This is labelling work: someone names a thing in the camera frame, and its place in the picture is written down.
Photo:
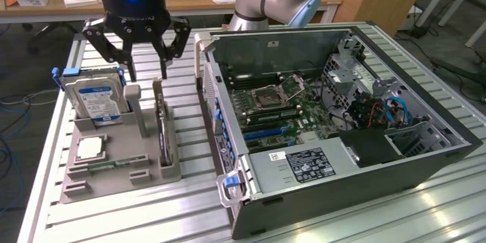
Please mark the grey power supply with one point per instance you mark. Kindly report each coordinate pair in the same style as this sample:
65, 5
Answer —
265, 169

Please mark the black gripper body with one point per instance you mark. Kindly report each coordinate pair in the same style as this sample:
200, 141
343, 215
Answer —
132, 9

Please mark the wooden desk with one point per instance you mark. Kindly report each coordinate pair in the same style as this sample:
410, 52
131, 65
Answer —
56, 11

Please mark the CPU socket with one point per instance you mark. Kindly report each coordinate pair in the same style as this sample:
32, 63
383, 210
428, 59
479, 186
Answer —
269, 98

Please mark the blue slot cover latch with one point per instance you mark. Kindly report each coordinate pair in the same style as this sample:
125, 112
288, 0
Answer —
217, 114

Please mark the green RAM stick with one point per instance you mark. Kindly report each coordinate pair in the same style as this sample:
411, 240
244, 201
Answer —
109, 165

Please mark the black power brick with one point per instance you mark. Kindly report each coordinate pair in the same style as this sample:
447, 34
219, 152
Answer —
419, 32

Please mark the long blue expansion slot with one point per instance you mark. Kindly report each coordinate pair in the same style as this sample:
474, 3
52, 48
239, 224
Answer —
265, 133

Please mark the perforated metal drive cage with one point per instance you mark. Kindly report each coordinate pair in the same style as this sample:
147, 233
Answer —
341, 83

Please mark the black plastic shroud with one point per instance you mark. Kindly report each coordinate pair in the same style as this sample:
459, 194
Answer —
368, 146

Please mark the black case lock tab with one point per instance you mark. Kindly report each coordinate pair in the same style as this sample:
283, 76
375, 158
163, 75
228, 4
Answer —
217, 79

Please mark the orange card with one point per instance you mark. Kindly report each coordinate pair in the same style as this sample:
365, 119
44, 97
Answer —
10, 1

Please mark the silver chipset heatsink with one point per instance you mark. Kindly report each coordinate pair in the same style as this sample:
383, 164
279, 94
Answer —
311, 137

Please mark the metal disk bay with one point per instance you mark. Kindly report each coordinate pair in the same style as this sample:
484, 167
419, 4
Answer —
416, 140

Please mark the silver CPU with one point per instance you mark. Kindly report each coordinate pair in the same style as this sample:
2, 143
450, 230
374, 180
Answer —
90, 148

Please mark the black floor stand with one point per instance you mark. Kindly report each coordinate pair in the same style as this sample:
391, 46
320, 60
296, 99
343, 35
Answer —
463, 69

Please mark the RAM memory stick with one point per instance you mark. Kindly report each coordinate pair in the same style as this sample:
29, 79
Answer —
163, 129

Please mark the black open PC case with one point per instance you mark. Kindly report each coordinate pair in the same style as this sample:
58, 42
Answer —
341, 197

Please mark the black office chair base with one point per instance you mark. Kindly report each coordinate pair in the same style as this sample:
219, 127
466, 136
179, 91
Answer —
49, 31

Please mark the metal socket cover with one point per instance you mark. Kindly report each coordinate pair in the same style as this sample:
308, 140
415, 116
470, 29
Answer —
293, 83

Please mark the grey parts rack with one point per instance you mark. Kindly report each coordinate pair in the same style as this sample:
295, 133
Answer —
125, 152

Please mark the green motherboard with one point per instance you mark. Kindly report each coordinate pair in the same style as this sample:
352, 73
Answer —
319, 120

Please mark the hard disk blue caddy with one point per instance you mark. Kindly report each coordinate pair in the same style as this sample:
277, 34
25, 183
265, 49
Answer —
94, 100

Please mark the blue case release latch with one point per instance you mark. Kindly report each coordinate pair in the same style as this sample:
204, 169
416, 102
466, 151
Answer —
229, 182

